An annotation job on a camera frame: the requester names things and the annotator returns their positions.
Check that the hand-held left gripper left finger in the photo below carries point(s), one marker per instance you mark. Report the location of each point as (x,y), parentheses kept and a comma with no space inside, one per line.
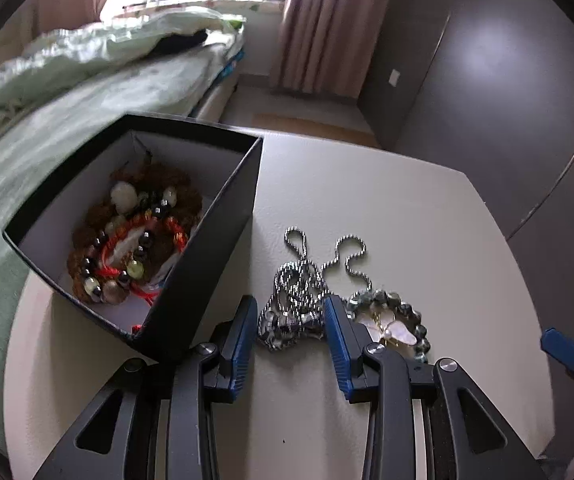
(242,340)

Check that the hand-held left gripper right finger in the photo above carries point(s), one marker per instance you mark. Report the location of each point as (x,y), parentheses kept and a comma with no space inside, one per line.
(337,345)

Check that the black cardboard box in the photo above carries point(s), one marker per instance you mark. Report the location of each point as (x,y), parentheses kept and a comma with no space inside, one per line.
(217,260)

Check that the white butterfly pendant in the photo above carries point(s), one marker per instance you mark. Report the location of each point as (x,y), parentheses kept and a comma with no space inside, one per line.
(397,332)

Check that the white side table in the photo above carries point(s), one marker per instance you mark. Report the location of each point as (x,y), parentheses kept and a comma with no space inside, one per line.
(392,200)

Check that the grey wardrobe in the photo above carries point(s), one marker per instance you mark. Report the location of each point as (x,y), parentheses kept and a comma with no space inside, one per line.
(492,85)

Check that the black cloth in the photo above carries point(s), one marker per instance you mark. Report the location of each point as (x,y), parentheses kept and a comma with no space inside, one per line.
(182,42)

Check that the light green duvet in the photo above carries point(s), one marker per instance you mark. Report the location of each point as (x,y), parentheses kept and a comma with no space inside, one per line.
(92,45)

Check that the printed window seat cushion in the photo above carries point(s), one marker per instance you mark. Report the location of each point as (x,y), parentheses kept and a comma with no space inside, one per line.
(192,6)

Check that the white wall socket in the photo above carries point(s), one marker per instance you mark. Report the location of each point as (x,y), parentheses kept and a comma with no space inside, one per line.
(394,77)

